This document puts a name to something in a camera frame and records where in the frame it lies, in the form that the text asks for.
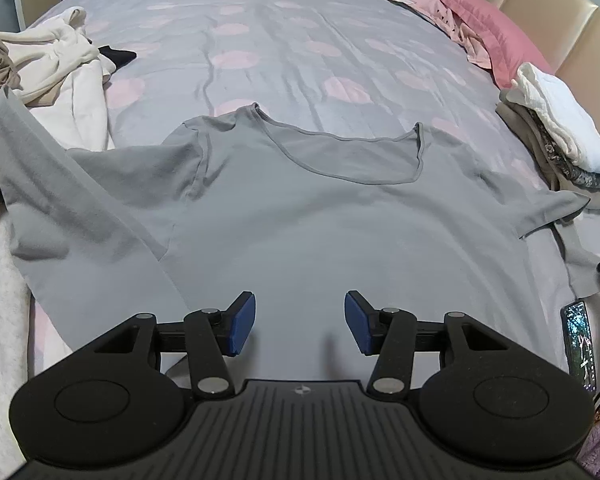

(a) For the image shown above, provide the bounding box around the smartphone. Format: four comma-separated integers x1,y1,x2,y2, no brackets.
560,300,599,393

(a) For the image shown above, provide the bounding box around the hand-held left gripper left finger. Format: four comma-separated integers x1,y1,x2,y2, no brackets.
91,290,257,402

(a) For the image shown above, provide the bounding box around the grey pink-dotted bed sheet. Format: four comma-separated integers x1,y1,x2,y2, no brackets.
0,0,600,386

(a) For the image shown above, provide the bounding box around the beige padded headboard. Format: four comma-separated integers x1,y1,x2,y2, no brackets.
450,0,600,131

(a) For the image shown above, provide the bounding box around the pink pillow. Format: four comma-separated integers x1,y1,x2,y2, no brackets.
417,0,556,90

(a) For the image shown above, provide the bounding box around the light grey long-sleeve shirt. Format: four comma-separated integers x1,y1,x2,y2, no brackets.
0,85,600,386

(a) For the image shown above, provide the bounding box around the cream fleece garment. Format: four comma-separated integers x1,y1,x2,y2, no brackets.
0,6,117,108

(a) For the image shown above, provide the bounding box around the dark patterned folded garment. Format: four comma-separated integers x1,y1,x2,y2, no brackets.
525,105,600,193

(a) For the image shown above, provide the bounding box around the khaki folded garment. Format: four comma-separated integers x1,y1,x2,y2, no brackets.
495,89,600,211

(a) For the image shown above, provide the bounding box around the small black cloth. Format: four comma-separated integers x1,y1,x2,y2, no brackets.
97,45,138,81

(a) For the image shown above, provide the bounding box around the white shirt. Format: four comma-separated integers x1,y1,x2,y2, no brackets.
27,57,116,152

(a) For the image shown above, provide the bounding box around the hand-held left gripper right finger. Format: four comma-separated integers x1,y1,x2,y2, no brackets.
344,289,512,402

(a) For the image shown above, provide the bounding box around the pink floral cloth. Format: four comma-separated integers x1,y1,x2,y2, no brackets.
378,0,493,71

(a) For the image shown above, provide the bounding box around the white folded garment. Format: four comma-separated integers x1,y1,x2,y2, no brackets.
512,62,600,173

